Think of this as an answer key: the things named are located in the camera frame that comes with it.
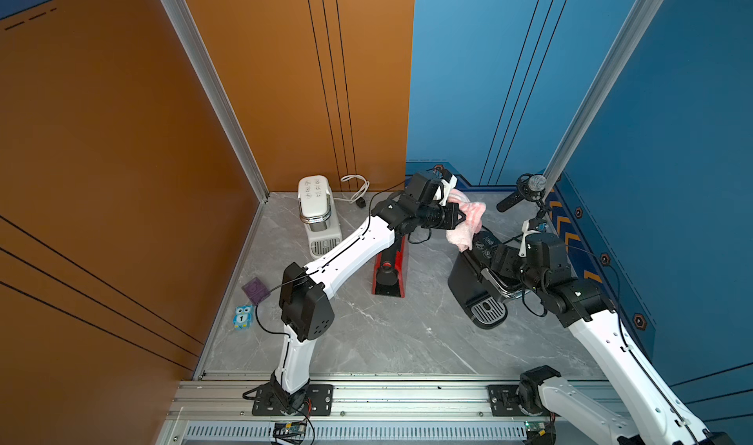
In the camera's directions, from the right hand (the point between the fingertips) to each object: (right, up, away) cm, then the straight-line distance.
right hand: (503, 252), depth 76 cm
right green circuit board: (+7, -43, -3) cm, 44 cm away
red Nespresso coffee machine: (-30, -5, +1) cm, 30 cm away
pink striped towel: (-11, +5, -2) cm, 12 cm away
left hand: (-9, +10, 0) cm, 14 cm away
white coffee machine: (-50, +11, +9) cm, 52 cm away
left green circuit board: (-54, -43, -4) cm, 69 cm away
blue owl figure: (-73, -21, +11) cm, 77 cm away
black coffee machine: (-7, -8, -5) cm, 12 cm away
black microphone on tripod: (+14, +18, +13) cm, 27 cm away
